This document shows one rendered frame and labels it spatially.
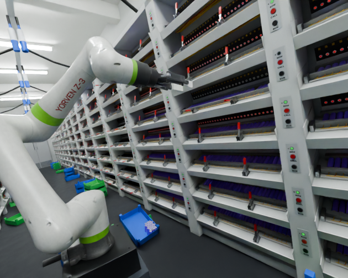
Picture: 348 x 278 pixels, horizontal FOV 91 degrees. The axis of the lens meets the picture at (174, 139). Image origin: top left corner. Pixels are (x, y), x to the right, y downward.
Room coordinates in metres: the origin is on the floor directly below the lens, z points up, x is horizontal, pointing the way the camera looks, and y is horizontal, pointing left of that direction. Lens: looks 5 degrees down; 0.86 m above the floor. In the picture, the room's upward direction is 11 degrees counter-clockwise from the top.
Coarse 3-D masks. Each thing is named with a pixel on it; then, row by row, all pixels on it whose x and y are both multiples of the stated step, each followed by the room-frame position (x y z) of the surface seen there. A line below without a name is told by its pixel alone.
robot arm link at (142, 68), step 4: (140, 64) 0.64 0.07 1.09; (144, 64) 0.66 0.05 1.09; (140, 68) 0.63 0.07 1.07; (144, 68) 0.65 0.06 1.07; (148, 68) 0.66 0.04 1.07; (140, 72) 0.63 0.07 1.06; (144, 72) 0.64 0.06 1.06; (148, 72) 0.65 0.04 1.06; (140, 76) 0.64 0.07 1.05; (144, 76) 0.65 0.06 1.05; (148, 76) 0.66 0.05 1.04; (136, 80) 0.64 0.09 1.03; (140, 80) 0.65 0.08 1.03; (144, 80) 0.65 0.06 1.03; (148, 80) 0.66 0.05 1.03; (136, 84) 0.66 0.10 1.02; (140, 84) 0.66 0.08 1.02; (144, 84) 0.67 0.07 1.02; (140, 88) 0.67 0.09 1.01
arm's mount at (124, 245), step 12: (120, 228) 0.83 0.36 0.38; (120, 240) 0.73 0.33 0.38; (108, 252) 0.66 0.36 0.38; (120, 252) 0.65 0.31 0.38; (132, 252) 0.66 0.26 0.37; (84, 264) 0.61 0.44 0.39; (96, 264) 0.61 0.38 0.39; (108, 264) 0.61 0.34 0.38; (120, 264) 0.63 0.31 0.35; (132, 264) 0.65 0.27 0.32; (72, 276) 0.56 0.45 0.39; (84, 276) 0.57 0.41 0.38; (96, 276) 0.58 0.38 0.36; (108, 276) 0.60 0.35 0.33; (120, 276) 0.62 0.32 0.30
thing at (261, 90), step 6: (252, 90) 0.82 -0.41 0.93; (258, 90) 0.79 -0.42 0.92; (264, 90) 0.77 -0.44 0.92; (234, 96) 0.88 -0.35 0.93; (240, 96) 0.86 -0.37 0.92; (246, 96) 0.84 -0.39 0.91; (210, 102) 1.01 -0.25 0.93; (216, 102) 0.97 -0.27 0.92; (222, 102) 0.94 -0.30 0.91; (192, 108) 1.11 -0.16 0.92; (198, 108) 1.08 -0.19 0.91
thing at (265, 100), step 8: (264, 80) 0.88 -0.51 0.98; (232, 88) 1.01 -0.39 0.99; (240, 88) 0.98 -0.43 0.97; (208, 96) 1.15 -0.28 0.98; (256, 96) 0.80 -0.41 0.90; (264, 96) 0.75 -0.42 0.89; (184, 104) 1.24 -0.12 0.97; (224, 104) 0.92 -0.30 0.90; (232, 104) 0.85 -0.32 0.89; (240, 104) 0.82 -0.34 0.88; (248, 104) 0.79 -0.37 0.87; (256, 104) 0.76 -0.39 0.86; (264, 104) 0.74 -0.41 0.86; (272, 104) 0.72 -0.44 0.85; (176, 112) 1.18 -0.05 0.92; (200, 112) 1.01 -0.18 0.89; (208, 112) 0.97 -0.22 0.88; (216, 112) 0.93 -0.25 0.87; (224, 112) 0.89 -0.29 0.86; (232, 112) 0.86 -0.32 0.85; (184, 120) 1.13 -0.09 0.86; (192, 120) 1.08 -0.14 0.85
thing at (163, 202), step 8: (152, 192) 1.73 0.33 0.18; (160, 192) 1.67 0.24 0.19; (168, 192) 1.61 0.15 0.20; (152, 200) 1.64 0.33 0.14; (160, 200) 1.58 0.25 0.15; (168, 200) 1.52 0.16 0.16; (176, 200) 1.43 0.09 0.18; (168, 208) 1.44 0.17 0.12; (176, 208) 1.37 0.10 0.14; (184, 208) 1.33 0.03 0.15; (184, 216) 1.29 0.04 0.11
